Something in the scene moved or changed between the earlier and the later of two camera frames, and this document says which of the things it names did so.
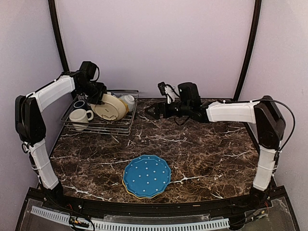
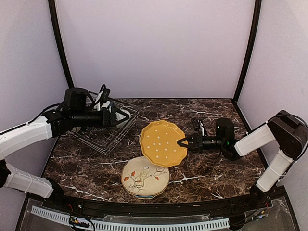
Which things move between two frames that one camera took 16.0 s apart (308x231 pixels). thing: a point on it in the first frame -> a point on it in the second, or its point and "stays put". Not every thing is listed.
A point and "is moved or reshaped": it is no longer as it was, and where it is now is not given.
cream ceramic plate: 113,109 is moved or reshaped
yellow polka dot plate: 127,109 -> 158,141
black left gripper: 102,89 -> 112,115
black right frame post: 257,8 stays put
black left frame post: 57,32 stays put
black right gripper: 158,109 -> 195,146
